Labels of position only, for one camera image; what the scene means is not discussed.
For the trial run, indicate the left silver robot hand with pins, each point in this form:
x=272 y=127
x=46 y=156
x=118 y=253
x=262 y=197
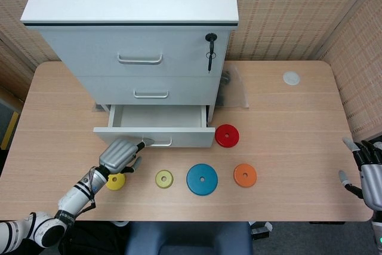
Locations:
x=118 y=155

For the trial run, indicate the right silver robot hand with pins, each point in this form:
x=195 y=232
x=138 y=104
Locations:
x=373 y=183

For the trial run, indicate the shallow white drawer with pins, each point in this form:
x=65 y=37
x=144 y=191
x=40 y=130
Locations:
x=188 y=138

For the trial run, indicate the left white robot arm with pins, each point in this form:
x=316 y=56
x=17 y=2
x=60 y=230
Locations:
x=74 y=198

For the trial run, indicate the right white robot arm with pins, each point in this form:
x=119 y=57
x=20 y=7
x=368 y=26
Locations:
x=377 y=232

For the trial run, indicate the medium white drawer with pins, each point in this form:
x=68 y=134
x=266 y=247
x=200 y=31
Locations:
x=191 y=90

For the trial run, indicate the tall white drawer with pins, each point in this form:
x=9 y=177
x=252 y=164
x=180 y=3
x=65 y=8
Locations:
x=89 y=49

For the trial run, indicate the yellow disc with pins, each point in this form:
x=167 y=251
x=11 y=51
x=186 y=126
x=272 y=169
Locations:
x=116 y=184

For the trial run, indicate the white sneaker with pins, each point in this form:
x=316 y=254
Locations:
x=379 y=146

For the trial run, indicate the yellow-green disc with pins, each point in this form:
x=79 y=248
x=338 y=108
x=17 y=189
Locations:
x=159 y=184

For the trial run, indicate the blue disc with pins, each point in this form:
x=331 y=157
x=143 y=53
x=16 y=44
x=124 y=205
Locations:
x=194 y=184

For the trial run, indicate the black bag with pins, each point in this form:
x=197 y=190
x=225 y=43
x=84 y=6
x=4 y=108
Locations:
x=95 y=238

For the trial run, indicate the red disc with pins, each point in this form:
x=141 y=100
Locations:
x=222 y=140

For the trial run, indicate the blue chair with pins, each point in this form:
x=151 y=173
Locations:
x=188 y=238

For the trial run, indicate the yellow black bar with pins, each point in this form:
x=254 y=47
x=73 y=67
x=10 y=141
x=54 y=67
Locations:
x=9 y=131

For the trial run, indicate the small grey white box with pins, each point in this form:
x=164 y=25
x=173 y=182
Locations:
x=261 y=230

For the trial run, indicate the orange disc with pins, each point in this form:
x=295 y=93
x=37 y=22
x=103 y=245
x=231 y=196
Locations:
x=240 y=180

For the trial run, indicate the clear plastic hardware bag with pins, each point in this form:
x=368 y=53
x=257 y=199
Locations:
x=235 y=90

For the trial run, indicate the black key set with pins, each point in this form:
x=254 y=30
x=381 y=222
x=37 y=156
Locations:
x=211 y=37

